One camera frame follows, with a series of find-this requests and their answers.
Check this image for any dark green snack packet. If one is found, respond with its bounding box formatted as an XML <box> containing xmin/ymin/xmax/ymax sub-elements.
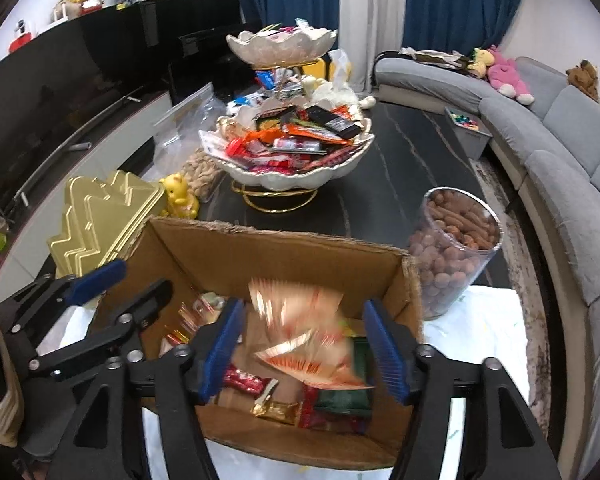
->
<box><xmin>312</xmin><ymin>337</ymin><xmax>376</xmax><ymax>421</ymax></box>

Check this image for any brown cardboard box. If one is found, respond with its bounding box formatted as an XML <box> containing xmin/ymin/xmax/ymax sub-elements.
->
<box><xmin>87</xmin><ymin>215</ymin><xmax>425</xmax><ymax>471</ymax></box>

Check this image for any pile of assorted snacks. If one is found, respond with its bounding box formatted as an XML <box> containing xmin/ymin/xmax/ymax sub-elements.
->
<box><xmin>202</xmin><ymin>100</ymin><xmax>371</xmax><ymax>173</ymax></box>
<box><xmin>250</xmin><ymin>19</ymin><xmax>331</xmax><ymax>43</ymax></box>

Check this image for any white tiered bowl stand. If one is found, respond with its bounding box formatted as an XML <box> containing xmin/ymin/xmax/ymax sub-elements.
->
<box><xmin>198</xmin><ymin>27</ymin><xmax>376</xmax><ymax>213</ymax></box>

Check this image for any yellow plush toy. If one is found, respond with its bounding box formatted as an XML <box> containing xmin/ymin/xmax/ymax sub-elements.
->
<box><xmin>467</xmin><ymin>47</ymin><xmax>496</xmax><ymax>78</ymax></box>

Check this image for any orange biscuit packet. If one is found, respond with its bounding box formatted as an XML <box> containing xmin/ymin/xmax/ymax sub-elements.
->
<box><xmin>247</xmin><ymin>277</ymin><xmax>376</xmax><ymax>391</ymax></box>

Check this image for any grey television cabinet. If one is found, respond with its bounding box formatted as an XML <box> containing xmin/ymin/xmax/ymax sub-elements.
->
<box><xmin>0</xmin><ymin>92</ymin><xmax>173</xmax><ymax>306</ymax></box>

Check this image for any patterned grey rug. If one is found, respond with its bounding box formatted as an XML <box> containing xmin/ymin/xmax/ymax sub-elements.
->
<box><xmin>472</xmin><ymin>155</ymin><xmax>553</xmax><ymax>411</ymax></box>

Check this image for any grey curved sofa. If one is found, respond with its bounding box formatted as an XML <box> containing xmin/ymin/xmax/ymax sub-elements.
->
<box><xmin>374</xmin><ymin>55</ymin><xmax>600</xmax><ymax>476</ymax></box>

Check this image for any brown plush bear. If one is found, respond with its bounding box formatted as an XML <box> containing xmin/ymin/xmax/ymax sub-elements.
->
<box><xmin>566</xmin><ymin>60</ymin><xmax>600</xmax><ymax>102</ymax></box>

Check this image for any white figure on red base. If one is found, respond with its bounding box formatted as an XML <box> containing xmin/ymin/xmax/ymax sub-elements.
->
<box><xmin>9</xmin><ymin>19</ymin><xmax>33</xmax><ymax>53</ymax></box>

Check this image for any small gold snack packet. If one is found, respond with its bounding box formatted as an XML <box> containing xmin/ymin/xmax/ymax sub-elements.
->
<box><xmin>250</xmin><ymin>380</ymin><xmax>301</xmax><ymax>423</ymax></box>

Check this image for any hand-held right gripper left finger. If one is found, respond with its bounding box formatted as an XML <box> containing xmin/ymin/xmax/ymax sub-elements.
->
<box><xmin>45</xmin><ymin>297</ymin><xmax>246</xmax><ymax>480</ymax></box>

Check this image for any pink plush toy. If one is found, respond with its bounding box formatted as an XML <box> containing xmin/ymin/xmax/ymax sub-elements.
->
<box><xmin>487</xmin><ymin>45</ymin><xmax>536</xmax><ymax>106</ymax></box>

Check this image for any clear bag of nuts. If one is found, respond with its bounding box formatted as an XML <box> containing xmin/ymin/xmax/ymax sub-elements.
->
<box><xmin>152</xmin><ymin>82</ymin><xmax>228</xmax><ymax>203</ymax></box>

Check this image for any yellow box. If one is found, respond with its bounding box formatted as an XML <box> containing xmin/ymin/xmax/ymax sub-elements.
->
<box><xmin>300</xmin><ymin>57</ymin><xmax>353</xmax><ymax>83</ymax></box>

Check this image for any grey storage bin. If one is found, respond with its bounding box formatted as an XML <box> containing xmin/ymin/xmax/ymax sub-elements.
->
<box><xmin>444</xmin><ymin>106</ymin><xmax>493</xmax><ymax>160</ymax></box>

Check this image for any light blue confetti cloth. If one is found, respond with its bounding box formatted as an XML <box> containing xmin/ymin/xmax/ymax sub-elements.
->
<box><xmin>45</xmin><ymin>282</ymin><xmax>531</xmax><ymax>480</ymax></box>

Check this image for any black curved television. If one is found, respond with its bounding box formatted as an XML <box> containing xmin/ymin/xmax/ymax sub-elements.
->
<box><xmin>0</xmin><ymin>15</ymin><xmax>153</xmax><ymax>211</ymax></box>

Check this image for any golden bear figurine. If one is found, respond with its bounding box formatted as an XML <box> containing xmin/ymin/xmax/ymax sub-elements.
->
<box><xmin>160</xmin><ymin>172</ymin><xmax>201</xmax><ymax>220</ymax></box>

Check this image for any red shiny candy packet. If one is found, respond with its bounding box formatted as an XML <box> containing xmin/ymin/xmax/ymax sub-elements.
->
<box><xmin>222</xmin><ymin>365</ymin><xmax>266</xmax><ymax>396</ymax></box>

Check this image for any black upright piano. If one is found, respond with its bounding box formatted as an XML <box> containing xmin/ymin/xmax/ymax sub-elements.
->
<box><xmin>125</xmin><ymin>0</ymin><xmax>261</xmax><ymax>106</ymax></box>

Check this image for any white sheer curtain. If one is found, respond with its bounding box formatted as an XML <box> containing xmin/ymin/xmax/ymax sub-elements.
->
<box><xmin>339</xmin><ymin>0</ymin><xmax>411</xmax><ymax>93</ymax></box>

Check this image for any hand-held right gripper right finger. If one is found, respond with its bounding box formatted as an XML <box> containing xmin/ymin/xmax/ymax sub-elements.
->
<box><xmin>362</xmin><ymin>299</ymin><xmax>563</xmax><ymax>480</ymax></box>

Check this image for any pile of clothes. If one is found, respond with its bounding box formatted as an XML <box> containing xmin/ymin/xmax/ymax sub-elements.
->
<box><xmin>397</xmin><ymin>46</ymin><xmax>468</xmax><ymax>72</ymax></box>

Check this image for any gold-lidded clear candy jar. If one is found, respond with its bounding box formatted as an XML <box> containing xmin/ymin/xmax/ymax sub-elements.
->
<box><xmin>47</xmin><ymin>170</ymin><xmax>166</xmax><ymax>281</ymax></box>

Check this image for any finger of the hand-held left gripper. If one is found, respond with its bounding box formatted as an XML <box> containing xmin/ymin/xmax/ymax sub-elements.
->
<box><xmin>0</xmin><ymin>259</ymin><xmax>128</xmax><ymax>333</ymax></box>
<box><xmin>30</xmin><ymin>280</ymin><xmax>173</xmax><ymax>378</ymax></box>

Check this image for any clear jar of chocolate balls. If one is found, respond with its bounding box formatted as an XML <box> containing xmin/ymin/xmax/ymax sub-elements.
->
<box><xmin>407</xmin><ymin>186</ymin><xmax>505</xmax><ymax>321</ymax></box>

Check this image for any white gift basket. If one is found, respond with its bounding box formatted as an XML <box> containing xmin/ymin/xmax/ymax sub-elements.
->
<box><xmin>52</xmin><ymin>0</ymin><xmax>103</xmax><ymax>23</ymax></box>

